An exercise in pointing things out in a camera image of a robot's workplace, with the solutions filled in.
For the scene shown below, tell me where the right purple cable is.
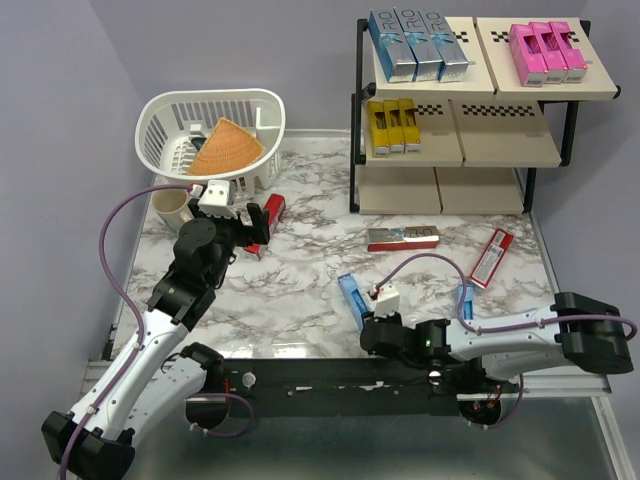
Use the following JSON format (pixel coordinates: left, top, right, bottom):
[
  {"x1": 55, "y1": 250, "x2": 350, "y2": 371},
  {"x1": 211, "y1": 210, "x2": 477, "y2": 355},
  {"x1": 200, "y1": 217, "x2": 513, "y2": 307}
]
[{"x1": 374, "y1": 252, "x2": 639, "y2": 346}]

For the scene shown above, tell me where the pink toothpaste box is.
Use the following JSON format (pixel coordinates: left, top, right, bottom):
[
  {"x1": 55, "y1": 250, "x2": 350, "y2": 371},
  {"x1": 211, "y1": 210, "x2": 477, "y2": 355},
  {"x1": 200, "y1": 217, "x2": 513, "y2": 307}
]
[
  {"x1": 529, "y1": 22, "x2": 568, "y2": 84},
  {"x1": 549, "y1": 21, "x2": 588, "y2": 83}
]

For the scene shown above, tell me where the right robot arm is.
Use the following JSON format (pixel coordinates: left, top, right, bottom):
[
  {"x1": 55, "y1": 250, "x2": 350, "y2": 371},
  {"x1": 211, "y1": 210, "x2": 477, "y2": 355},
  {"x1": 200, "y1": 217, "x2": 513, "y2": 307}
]
[{"x1": 360, "y1": 292, "x2": 637, "y2": 392}]

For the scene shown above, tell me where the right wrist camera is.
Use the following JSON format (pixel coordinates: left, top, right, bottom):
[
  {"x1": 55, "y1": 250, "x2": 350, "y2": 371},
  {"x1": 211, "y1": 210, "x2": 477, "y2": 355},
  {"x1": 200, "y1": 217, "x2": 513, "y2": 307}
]
[{"x1": 368, "y1": 283, "x2": 400, "y2": 318}]

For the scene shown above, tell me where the yellow toothpaste box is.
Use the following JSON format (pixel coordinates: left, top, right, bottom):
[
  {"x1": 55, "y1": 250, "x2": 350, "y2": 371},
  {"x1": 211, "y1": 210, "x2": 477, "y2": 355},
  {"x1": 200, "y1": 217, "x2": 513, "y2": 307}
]
[
  {"x1": 398, "y1": 98, "x2": 421, "y2": 153},
  {"x1": 367, "y1": 101, "x2": 390, "y2": 157},
  {"x1": 383, "y1": 99, "x2": 405, "y2": 154}
]

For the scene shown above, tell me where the purple cable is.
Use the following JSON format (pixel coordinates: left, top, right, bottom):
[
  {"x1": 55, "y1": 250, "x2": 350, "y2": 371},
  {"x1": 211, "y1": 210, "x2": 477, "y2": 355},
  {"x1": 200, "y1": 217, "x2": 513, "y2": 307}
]
[
  {"x1": 58, "y1": 183, "x2": 196, "y2": 480},
  {"x1": 374, "y1": 252, "x2": 639, "y2": 346}
]

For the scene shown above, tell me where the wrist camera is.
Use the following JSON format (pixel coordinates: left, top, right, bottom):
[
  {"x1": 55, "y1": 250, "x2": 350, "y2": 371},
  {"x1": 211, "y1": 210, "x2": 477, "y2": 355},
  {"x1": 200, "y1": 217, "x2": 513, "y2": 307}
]
[
  {"x1": 190, "y1": 180, "x2": 236, "y2": 218},
  {"x1": 368, "y1": 283, "x2": 400, "y2": 318}
]

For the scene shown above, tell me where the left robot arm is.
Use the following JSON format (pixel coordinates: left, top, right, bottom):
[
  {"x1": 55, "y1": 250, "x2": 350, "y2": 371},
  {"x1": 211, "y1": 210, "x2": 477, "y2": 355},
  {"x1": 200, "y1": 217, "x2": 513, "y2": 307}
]
[{"x1": 42, "y1": 199, "x2": 271, "y2": 479}]

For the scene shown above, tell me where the beige ceramic mug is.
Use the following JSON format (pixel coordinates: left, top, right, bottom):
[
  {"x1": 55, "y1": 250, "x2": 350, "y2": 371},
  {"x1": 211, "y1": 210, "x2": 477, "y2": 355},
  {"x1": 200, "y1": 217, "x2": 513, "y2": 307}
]
[{"x1": 151, "y1": 189, "x2": 194, "y2": 233}]

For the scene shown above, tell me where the silver blue toothpaste box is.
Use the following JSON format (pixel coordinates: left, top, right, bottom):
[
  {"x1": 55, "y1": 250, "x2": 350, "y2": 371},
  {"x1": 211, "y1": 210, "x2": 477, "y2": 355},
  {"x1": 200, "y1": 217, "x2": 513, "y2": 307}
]
[
  {"x1": 368, "y1": 9, "x2": 416, "y2": 83},
  {"x1": 394, "y1": 7, "x2": 442, "y2": 82},
  {"x1": 419, "y1": 9, "x2": 470, "y2": 83}
]

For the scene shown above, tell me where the light blue toothpaste box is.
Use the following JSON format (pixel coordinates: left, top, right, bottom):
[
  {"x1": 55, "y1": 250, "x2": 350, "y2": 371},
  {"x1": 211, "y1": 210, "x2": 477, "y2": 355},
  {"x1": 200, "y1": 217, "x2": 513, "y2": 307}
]
[
  {"x1": 337, "y1": 273, "x2": 372, "y2": 331},
  {"x1": 456, "y1": 283, "x2": 474, "y2": 320}
]

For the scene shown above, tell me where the orange woven fan mat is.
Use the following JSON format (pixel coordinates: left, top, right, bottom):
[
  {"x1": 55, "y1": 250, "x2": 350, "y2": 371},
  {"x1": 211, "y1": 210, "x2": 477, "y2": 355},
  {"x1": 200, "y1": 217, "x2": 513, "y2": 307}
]
[{"x1": 187, "y1": 118, "x2": 264, "y2": 176}]

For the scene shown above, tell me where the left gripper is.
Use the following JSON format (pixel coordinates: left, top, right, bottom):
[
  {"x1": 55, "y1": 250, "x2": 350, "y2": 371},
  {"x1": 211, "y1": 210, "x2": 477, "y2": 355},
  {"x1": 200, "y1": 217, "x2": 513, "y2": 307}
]
[{"x1": 189, "y1": 198, "x2": 270, "y2": 287}]

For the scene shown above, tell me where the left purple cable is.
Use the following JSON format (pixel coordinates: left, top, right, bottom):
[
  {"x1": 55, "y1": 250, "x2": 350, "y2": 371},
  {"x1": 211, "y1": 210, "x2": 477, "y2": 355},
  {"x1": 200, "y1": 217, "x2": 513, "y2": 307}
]
[{"x1": 58, "y1": 183, "x2": 196, "y2": 480}]

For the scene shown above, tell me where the black three-tier shelf rack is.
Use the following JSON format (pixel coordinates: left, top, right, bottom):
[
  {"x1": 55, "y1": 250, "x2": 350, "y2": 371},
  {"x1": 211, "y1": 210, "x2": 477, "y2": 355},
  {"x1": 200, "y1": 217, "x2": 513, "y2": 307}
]
[{"x1": 349, "y1": 17, "x2": 620, "y2": 215}]

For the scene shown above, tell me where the black item in basket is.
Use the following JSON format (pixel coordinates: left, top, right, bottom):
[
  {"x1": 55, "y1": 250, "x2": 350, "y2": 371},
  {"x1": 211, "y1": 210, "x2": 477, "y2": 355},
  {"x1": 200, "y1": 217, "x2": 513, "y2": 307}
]
[{"x1": 189, "y1": 124, "x2": 207, "y2": 151}]

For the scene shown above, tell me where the silver red toothpaste box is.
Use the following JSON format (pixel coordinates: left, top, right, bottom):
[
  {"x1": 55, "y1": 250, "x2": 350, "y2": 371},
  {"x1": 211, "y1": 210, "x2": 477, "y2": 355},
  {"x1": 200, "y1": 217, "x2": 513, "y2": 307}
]
[{"x1": 365, "y1": 226, "x2": 440, "y2": 252}]

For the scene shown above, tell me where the white plastic basket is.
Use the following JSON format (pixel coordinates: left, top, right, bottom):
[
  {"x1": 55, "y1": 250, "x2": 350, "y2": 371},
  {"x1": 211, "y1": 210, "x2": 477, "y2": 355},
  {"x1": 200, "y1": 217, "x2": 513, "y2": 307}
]
[{"x1": 135, "y1": 88, "x2": 286, "y2": 201}]

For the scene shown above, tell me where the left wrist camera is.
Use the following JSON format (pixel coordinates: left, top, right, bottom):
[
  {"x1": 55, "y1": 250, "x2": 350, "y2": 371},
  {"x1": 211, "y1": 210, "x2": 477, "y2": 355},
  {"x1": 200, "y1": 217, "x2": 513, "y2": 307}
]
[{"x1": 190, "y1": 180, "x2": 236, "y2": 218}]

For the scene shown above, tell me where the red white toothpaste box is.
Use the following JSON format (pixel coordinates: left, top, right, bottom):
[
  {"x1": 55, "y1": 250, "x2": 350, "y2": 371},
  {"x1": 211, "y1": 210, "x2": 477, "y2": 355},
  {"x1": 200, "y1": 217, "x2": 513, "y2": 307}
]
[{"x1": 469, "y1": 228, "x2": 514, "y2": 289}]

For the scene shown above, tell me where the pink toothpaste box horizontal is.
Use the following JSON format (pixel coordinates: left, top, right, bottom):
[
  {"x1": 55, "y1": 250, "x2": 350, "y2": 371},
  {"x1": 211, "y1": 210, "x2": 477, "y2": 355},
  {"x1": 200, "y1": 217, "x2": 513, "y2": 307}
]
[{"x1": 508, "y1": 24, "x2": 548, "y2": 88}]

